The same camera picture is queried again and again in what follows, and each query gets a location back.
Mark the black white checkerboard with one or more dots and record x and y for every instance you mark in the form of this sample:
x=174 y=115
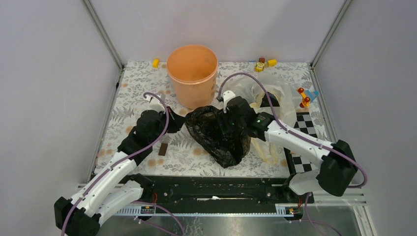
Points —
x=296 y=163

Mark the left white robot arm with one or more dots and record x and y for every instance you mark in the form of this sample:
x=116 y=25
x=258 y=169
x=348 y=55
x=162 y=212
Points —
x=85 y=212

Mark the yellow toy block left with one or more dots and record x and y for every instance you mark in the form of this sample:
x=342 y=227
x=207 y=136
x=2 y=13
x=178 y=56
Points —
x=155 y=63

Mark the floral patterned table mat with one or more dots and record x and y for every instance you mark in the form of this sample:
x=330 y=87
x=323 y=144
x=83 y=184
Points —
x=184 y=156

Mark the blue toy piece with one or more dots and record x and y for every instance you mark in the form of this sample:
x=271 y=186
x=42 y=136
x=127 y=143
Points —
x=313 y=95

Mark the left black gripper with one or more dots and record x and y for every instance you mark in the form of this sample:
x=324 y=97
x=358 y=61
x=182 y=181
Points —
x=176 y=121

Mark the orange plastic trash bin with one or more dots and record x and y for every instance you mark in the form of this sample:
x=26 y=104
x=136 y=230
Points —
x=193 y=72

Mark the yellow monkey toy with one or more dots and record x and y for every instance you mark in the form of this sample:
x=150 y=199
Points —
x=259 y=66

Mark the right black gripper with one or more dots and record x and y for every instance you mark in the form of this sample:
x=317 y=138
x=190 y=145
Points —
x=223 y=117

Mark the yellow red toy car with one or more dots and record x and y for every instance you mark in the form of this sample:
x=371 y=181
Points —
x=305 y=102

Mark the small brown block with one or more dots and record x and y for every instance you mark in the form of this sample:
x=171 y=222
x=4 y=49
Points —
x=163 y=149

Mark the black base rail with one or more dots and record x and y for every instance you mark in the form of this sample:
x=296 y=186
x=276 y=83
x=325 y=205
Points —
x=221 y=195

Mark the yellow toy block right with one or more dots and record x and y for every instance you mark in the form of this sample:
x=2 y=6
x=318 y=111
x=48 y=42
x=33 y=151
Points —
x=272 y=62

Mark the white translucent trash bag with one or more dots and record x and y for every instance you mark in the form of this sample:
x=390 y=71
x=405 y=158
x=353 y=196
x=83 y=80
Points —
x=283 y=99

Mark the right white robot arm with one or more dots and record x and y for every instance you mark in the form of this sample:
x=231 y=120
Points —
x=334 y=162

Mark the yellow toy block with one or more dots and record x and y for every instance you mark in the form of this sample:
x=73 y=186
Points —
x=272 y=62
x=155 y=63

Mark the black plastic trash bag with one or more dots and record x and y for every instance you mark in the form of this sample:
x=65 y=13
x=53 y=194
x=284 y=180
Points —
x=227 y=149

